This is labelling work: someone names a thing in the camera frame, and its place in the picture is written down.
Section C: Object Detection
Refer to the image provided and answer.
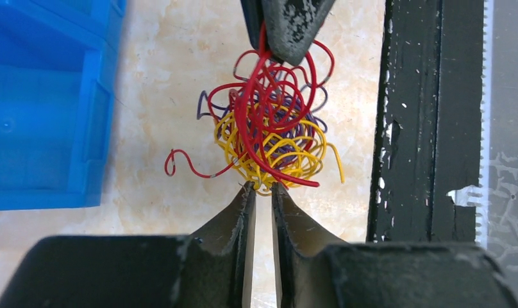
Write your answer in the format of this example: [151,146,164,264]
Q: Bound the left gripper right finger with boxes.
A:
[272,184,518,307]

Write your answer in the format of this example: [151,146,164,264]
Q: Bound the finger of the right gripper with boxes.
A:
[262,0,335,66]
[240,0,268,50]

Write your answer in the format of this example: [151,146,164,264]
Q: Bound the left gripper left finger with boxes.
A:
[0,184,256,307]

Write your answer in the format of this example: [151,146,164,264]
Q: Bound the red wire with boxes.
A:
[164,21,335,189]

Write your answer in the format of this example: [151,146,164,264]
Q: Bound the purple wire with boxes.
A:
[196,76,329,171]

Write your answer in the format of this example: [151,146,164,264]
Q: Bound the blue three-compartment plastic bin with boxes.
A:
[0,1,126,210]

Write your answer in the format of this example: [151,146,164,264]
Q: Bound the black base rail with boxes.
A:
[366,1,484,242]

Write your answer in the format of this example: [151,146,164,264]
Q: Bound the white slotted cable duct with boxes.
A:
[448,1,495,249]

